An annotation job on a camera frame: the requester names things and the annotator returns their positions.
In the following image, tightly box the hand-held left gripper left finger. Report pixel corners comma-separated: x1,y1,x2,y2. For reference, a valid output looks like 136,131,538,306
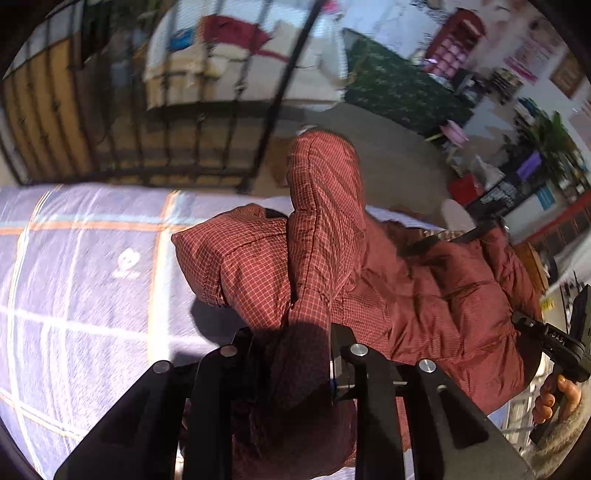
53,327,259,480

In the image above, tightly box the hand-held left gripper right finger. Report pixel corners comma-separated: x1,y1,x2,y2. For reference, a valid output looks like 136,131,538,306
329,323,536,480

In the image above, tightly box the maroon checked puffer jacket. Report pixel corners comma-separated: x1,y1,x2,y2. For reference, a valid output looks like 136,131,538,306
171,129,546,480

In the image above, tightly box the person's right forearm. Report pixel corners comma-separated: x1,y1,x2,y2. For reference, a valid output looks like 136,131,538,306
522,404,591,478

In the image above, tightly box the person's right hand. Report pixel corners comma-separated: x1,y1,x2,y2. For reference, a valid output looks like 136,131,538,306
531,374,583,428

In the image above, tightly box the blue plaid bed sheet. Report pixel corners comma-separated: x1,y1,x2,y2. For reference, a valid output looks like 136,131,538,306
0,182,513,480

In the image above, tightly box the green potted plant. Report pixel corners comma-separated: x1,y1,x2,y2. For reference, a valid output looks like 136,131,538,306
526,111,579,182

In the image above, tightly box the bed with beige bedding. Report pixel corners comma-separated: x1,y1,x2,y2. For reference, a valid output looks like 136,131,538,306
143,0,348,112

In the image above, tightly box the green patterned cloth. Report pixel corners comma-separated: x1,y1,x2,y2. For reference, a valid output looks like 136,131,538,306
344,30,476,139

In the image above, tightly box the red cloth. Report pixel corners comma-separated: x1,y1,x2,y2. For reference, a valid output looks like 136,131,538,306
201,16,288,61

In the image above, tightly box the red shelf cabinet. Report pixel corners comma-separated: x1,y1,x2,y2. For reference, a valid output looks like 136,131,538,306
422,9,486,79

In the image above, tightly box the black metal bed frame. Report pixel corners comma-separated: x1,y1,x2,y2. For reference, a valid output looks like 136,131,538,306
0,0,326,195

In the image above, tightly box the framed wall picture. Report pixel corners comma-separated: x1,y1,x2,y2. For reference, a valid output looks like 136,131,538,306
549,53,585,97

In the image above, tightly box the pink wall poster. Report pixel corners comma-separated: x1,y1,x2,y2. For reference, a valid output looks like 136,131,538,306
505,28,560,85

